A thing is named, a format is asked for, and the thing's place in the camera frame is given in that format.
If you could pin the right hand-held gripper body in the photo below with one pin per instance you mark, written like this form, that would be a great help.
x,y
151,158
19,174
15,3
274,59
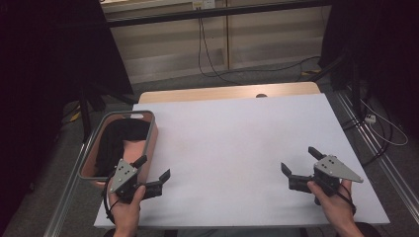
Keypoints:
x,y
332,168

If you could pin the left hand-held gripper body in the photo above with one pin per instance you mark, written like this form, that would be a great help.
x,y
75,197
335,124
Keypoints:
x,y
123,174

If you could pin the pink basket with grey rim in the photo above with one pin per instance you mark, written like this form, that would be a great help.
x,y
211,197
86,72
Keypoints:
x,y
150,144

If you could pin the black tank top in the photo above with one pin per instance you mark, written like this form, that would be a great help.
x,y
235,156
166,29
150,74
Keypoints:
x,y
113,141

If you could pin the person's left hand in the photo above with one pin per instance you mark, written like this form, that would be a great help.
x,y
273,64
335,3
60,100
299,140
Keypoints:
x,y
126,214

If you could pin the person's right hand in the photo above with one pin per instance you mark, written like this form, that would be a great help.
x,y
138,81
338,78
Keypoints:
x,y
337,207

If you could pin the black chair armrest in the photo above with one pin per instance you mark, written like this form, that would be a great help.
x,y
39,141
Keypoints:
x,y
108,233
370,230

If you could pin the white power strip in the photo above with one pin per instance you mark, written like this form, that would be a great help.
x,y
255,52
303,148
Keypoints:
x,y
370,118

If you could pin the black metal stand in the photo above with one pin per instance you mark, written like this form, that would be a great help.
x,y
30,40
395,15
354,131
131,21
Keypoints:
x,y
355,85
85,118

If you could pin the yellow floor tape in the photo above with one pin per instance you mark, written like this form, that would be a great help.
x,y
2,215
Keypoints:
x,y
75,117
311,72

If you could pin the dark table grommet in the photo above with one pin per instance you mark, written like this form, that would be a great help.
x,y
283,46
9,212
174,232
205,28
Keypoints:
x,y
261,95

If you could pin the wooden table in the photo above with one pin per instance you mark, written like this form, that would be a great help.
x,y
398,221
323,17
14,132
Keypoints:
x,y
197,94

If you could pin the black curtain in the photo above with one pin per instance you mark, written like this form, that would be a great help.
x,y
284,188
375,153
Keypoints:
x,y
378,49
49,65

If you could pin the black horizontal bar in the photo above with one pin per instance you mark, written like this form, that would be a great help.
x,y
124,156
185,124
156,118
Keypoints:
x,y
214,13

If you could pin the aluminium rail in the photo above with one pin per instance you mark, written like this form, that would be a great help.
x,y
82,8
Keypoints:
x,y
66,194
388,171

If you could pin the white wall socket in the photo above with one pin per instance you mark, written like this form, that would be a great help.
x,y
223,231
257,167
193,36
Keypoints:
x,y
204,4

